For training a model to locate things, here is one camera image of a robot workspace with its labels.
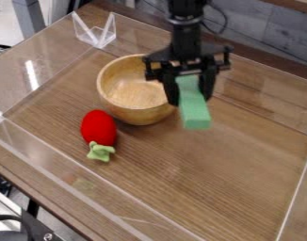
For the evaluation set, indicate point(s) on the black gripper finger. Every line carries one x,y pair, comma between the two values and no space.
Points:
207,81
171,89

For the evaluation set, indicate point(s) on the grey cabinet leg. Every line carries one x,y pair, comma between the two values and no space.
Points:
29,16

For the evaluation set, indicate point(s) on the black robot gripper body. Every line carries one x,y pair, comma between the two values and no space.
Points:
185,54

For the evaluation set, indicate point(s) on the light brown wooden bowl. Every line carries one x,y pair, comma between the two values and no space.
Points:
128,97

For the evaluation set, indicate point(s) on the green rectangular block stick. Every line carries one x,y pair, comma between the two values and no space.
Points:
192,104

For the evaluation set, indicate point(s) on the clear acrylic enclosure wall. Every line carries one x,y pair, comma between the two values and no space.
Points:
224,184

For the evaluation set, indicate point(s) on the black table clamp mount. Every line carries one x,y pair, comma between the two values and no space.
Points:
40,232

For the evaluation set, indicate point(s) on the red plush strawberry toy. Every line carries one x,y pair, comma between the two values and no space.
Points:
98,133

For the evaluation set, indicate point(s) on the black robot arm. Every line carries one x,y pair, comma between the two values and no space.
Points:
187,12

